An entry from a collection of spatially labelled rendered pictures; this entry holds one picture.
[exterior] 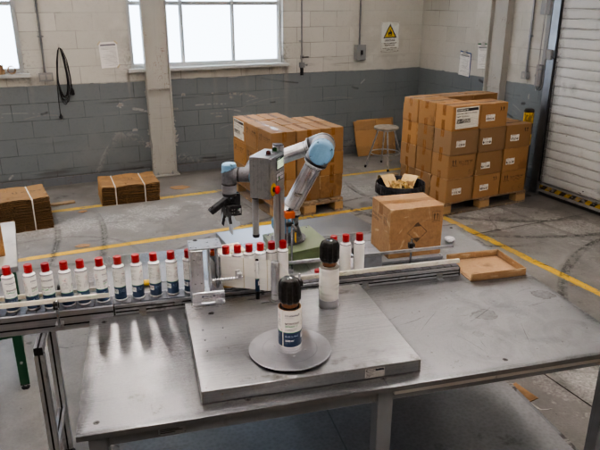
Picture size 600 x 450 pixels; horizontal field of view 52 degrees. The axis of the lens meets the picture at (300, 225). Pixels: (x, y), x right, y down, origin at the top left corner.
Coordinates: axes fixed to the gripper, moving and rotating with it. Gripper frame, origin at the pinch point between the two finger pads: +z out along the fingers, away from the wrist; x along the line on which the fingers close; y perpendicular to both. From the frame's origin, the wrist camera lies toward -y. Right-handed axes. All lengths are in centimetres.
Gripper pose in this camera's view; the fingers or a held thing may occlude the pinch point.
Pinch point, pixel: (226, 230)
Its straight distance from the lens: 319.8
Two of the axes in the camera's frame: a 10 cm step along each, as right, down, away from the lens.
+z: -0.1, 9.4, 3.3
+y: 9.1, -1.3, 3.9
